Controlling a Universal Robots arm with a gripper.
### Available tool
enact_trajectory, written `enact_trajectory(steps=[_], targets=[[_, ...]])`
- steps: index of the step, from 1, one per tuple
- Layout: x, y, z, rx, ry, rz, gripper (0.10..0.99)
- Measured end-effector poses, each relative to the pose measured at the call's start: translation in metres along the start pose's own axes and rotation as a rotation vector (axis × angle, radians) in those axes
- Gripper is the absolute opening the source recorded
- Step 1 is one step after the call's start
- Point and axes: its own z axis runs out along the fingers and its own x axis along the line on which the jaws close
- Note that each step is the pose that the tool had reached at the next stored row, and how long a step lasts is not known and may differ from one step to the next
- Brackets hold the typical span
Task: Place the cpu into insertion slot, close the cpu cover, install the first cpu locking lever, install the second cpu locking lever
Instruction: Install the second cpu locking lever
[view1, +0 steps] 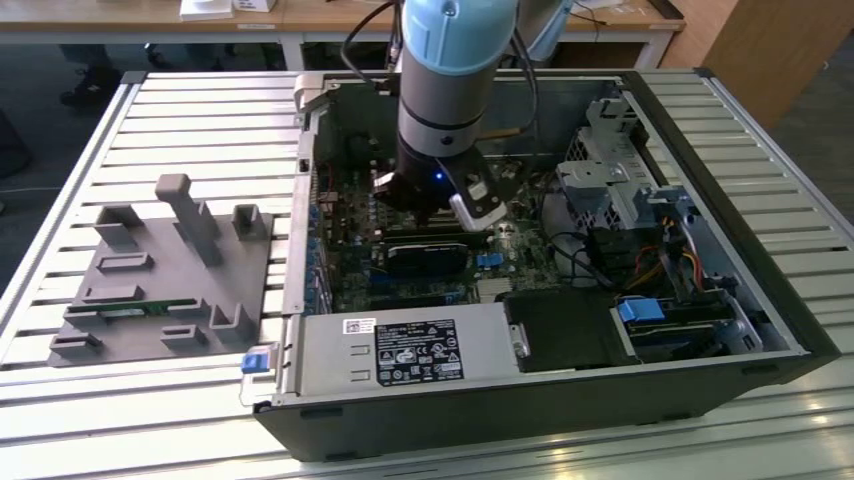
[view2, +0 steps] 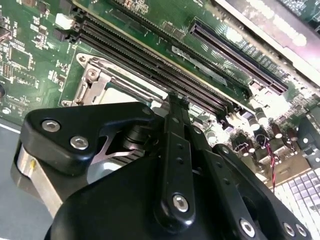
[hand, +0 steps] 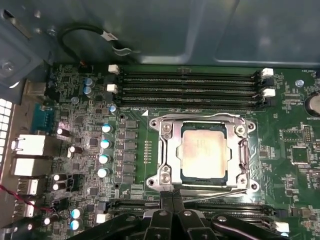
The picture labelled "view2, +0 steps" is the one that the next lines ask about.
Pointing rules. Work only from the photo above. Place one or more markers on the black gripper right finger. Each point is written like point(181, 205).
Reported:
point(225, 175)

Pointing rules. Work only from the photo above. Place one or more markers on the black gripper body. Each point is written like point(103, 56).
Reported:
point(112, 212)

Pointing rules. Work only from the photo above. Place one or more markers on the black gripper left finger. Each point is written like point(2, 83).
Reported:
point(75, 120)

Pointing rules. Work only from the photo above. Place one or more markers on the metal socket cover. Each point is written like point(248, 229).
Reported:
point(102, 85)

